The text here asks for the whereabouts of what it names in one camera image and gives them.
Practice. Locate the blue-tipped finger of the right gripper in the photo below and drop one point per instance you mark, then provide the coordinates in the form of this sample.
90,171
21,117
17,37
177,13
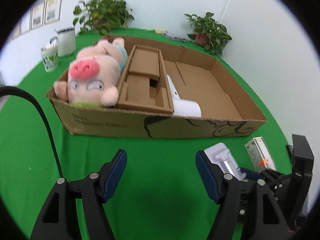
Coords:
251,175

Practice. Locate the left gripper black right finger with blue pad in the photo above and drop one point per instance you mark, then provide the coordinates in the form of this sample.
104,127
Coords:
251,203

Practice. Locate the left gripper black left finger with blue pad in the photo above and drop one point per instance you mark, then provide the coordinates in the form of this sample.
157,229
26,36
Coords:
58,218

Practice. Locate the white green rectangular carton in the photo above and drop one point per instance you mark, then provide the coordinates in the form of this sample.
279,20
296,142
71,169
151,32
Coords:
259,155

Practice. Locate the white hair dryer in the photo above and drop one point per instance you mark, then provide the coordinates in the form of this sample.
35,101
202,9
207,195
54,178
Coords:
183,107

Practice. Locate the pink pig plush toy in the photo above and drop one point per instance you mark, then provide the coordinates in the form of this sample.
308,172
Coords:
94,75

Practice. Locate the green table cloth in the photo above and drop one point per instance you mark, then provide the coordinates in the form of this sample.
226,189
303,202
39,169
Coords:
160,195

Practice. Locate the brown cardboard box tray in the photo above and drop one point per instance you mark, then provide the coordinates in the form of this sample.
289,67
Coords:
227,110

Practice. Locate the brown cardboard insert divider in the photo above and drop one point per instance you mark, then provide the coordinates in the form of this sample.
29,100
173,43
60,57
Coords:
143,85

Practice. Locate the small plant red pot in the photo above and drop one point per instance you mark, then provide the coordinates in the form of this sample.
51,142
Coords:
211,35

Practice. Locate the patterned small packet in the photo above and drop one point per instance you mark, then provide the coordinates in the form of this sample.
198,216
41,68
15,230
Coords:
174,37

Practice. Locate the green patterned paper cup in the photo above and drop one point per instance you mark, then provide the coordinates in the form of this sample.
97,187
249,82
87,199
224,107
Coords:
49,57

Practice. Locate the yellow small packet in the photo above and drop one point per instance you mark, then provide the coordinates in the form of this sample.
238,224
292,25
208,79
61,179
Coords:
159,31

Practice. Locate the white kettle black lid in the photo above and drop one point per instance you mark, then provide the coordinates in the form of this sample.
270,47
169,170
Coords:
64,41

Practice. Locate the large green potted plant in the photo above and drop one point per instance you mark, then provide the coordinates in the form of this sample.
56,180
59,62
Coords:
101,16

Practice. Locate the framed certificates on wall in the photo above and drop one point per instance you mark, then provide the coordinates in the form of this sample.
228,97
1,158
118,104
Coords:
41,13

